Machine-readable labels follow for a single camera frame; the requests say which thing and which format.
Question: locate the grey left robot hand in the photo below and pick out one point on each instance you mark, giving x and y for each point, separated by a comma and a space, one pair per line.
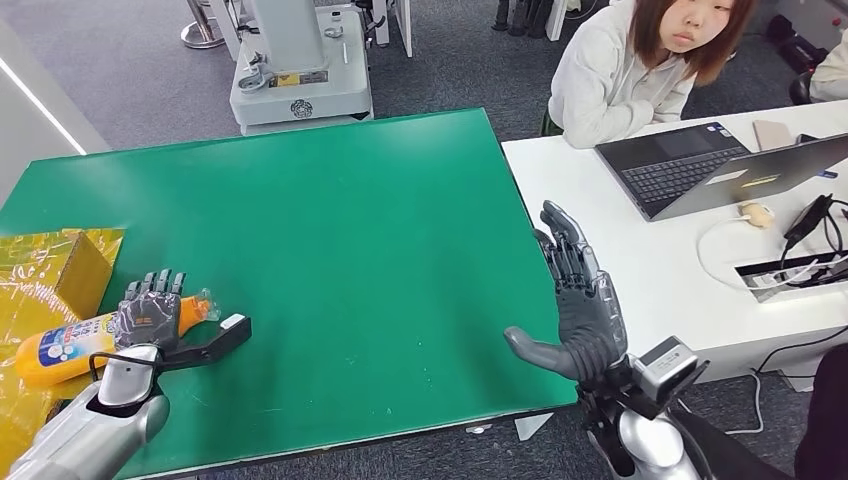
149, 314

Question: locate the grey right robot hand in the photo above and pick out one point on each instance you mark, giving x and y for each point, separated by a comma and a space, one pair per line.
586, 331

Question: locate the orange detergent bottle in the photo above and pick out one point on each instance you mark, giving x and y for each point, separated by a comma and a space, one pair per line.
60, 351

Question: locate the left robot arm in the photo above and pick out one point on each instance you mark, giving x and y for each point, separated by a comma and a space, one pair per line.
86, 430

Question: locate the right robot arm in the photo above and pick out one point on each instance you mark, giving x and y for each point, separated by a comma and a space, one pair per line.
652, 444

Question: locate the yellow film-wrapped cardboard box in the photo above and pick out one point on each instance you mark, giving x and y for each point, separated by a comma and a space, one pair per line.
46, 278

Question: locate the white paper scrap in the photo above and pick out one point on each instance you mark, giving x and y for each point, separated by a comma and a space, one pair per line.
528, 427

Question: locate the dark grey laptop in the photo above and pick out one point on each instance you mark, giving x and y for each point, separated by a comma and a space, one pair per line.
676, 172

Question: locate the beige round charger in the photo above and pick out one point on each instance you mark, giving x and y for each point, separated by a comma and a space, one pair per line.
755, 214

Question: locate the green chair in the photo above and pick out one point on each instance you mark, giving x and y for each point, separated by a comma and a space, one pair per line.
550, 124

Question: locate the black power adapter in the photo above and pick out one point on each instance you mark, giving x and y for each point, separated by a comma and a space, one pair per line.
805, 222

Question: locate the person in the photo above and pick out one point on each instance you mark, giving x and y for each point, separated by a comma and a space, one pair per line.
609, 79
831, 76
825, 411

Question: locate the beige phone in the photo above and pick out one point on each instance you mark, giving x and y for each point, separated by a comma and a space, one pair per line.
772, 134

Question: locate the chrome stanchion base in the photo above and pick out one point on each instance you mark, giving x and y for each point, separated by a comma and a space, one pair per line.
199, 34

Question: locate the white machine base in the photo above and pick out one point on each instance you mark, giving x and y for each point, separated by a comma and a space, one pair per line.
301, 73

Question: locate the small black device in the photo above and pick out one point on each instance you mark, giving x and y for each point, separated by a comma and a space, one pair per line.
806, 138

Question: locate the black chair legs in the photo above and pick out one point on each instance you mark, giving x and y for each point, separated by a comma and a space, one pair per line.
523, 16

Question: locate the black chair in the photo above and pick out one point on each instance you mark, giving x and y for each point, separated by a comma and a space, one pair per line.
800, 89

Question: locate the black chair base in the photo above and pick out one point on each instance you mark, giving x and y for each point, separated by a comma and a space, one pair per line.
795, 46

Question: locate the white panel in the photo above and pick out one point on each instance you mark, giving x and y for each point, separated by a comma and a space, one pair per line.
403, 26

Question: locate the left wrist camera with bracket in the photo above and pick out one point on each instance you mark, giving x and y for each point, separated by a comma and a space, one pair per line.
212, 344

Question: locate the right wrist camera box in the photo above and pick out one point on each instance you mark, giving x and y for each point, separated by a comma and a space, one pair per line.
666, 368

